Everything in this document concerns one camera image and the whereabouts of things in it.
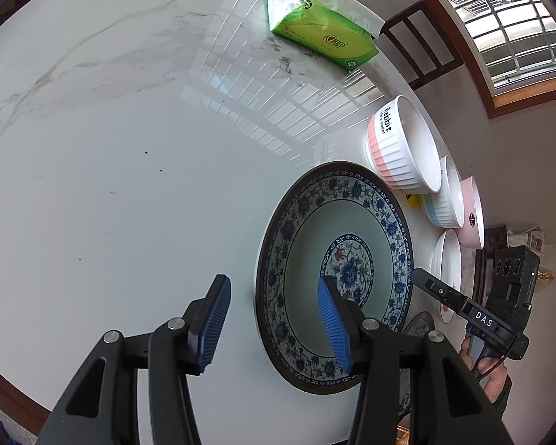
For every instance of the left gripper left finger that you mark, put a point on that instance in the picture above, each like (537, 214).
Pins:
(206, 318)

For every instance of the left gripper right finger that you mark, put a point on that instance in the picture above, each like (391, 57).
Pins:
(341, 320)

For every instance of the white plate pink flowers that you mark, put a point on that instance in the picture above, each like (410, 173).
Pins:
(446, 259)

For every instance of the large pink bowl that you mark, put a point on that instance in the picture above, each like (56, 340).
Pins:
(471, 234)

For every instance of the blue striped white bowl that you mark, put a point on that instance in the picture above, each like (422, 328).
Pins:
(445, 208)

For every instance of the pink striped rabbit bowl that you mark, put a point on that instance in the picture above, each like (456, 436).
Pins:
(402, 148)

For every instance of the right hand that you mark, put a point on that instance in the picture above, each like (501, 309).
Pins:
(498, 384)

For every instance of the dark wooden side furniture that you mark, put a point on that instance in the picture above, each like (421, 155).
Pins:
(495, 239)

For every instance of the plastic bags pile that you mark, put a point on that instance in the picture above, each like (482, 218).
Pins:
(532, 238)

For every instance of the yellow hot warning sticker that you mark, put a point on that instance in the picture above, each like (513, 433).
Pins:
(413, 201)

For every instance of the dark wooden chair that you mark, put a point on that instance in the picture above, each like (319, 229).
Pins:
(419, 45)

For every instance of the green tissue pack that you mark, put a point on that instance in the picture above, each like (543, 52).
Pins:
(344, 31)

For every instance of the window with wooden frame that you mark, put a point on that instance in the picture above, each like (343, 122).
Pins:
(508, 47)

